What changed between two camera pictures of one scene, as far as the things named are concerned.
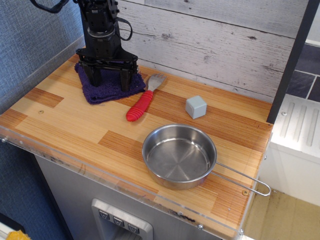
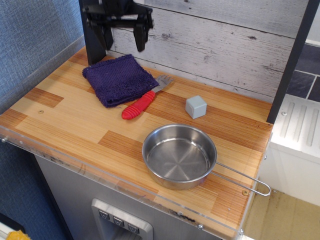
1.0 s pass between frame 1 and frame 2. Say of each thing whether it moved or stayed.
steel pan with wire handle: stayed
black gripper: moved
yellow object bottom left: stayed
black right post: stayed
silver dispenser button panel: stayed
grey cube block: stayed
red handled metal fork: moved
